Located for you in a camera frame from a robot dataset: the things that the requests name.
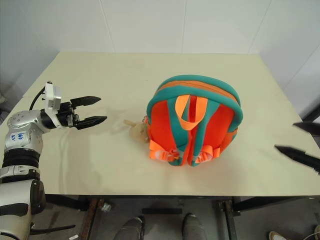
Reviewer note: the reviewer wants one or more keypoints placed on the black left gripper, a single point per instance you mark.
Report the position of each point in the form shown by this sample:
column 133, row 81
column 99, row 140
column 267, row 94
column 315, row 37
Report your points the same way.
column 67, row 113

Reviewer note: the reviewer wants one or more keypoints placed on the white sneaker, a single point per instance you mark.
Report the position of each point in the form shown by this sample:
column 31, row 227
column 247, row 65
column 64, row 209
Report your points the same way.
column 278, row 236

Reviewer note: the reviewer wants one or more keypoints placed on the grey rounded foot shape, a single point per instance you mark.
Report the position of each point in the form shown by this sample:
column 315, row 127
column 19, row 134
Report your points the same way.
column 193, row 228
column 130, row 230

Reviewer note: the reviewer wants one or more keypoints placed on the rusty metal table leg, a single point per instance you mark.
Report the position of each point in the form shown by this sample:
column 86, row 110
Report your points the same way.
column 92, row 220
column 228, row 220

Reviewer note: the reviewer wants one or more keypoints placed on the orange and teal backpack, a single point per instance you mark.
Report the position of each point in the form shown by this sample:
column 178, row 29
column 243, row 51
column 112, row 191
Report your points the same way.
column 165, row 125

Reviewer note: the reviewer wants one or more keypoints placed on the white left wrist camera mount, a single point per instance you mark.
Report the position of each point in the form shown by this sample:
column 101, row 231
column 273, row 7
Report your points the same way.
column 53, row 96

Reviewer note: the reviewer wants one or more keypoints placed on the black rod under arm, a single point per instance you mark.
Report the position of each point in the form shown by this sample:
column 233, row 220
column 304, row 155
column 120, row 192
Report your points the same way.
column 53, row 229

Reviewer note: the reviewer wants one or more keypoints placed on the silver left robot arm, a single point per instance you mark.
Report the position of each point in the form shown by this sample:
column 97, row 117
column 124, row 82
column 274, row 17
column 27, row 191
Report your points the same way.
column 22, row 125

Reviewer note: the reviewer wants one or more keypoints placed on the black table frame bar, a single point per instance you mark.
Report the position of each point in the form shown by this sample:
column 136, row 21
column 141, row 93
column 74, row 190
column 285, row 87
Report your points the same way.
column 67, row 202
column 272, row 203

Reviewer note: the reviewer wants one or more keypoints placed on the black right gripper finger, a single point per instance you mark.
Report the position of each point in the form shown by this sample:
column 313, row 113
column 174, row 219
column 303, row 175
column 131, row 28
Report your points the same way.
column 298, row 155
column 308, row 127

